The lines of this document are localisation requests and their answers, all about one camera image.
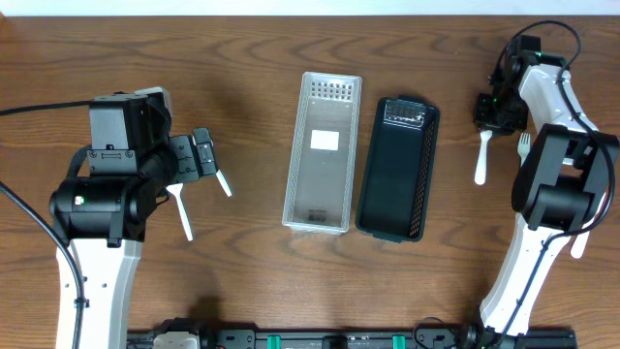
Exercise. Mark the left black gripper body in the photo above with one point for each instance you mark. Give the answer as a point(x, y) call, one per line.
point(192, 158)

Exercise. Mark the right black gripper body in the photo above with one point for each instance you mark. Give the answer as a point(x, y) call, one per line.
point(497, 122)

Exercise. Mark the white plastic spoon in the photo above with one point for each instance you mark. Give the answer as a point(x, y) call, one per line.
point(223, 182)
point(177, 190)

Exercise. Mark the white plastic fork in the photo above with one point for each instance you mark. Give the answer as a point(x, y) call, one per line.
point(523, 146)
point(480, 172)
point(579, 245)

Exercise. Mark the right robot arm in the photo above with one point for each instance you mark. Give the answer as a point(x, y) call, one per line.
point(563, 187)

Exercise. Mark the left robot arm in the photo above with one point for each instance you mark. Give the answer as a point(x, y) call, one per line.
point(101, 208)

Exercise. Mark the clear white plastic basket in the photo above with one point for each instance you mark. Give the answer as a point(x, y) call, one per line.
point(322, 168)

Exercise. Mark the black plastic basket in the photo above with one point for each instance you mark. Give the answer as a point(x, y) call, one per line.
point(396, 184)

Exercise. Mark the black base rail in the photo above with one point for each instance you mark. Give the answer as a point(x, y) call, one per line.
point(185, 333)

